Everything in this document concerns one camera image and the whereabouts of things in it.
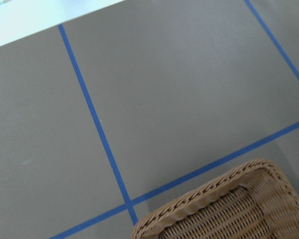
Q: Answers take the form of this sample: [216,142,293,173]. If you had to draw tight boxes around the brown wicker basket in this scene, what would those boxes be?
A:
[132,159,299,239]

